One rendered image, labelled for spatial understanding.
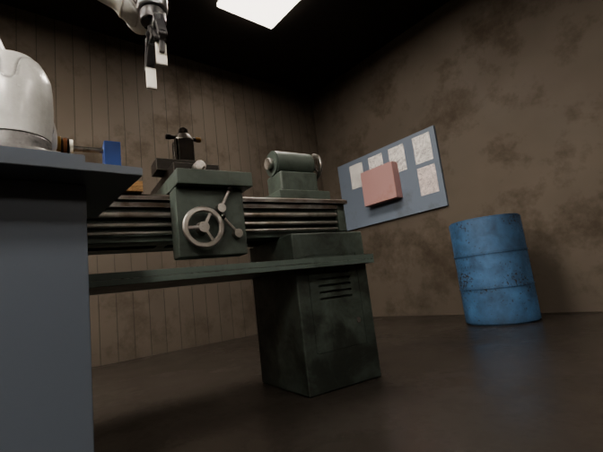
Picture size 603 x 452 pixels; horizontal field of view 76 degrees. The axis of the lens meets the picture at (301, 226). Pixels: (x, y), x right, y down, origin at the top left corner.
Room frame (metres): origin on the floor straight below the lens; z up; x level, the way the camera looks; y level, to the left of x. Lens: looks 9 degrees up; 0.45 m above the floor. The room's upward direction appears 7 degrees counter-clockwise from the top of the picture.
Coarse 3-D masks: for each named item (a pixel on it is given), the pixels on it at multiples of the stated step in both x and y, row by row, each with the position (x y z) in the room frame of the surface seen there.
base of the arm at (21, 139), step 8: (0, 136) 0.77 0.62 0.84; (8, 136) 0.78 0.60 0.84; (16, 136) 0.79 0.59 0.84; (24, 136) 0.80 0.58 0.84; (32, 136) 0.81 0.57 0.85; (40, 136) 0.83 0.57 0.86; (0, 144) 0.77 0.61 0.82; (8, 144) 0.78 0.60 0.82; (16, 144) 0.79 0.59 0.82; (24, 144) 0.80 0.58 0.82; (32, 144) 0.81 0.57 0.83; (40, 144) 0.83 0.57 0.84; (48, 144) 0.86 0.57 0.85
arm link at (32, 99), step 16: (0, 64) 0.78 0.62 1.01; (16, 64) 0.80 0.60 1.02; (32, 64) 0.83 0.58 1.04; (0, 80) 0.77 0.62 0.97; (16, 80) 0.79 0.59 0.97; (32, 80) 0.81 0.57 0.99; (48, 80) 0.87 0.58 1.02; (0, 96) 0.77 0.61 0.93; (16, 96) 0.79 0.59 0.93; (32, 96) 0.81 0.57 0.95; (48, 96) 0.86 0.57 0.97; (0, 112) 0.77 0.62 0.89; (16, 112) 0.79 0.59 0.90; (32, 112) 0.81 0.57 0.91; (48, 112) 0.85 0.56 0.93; (0, 128) 0.77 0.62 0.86; (16, 128) 0.79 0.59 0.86; (32, 128) 0.81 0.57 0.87; (48, 128) 0.86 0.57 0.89
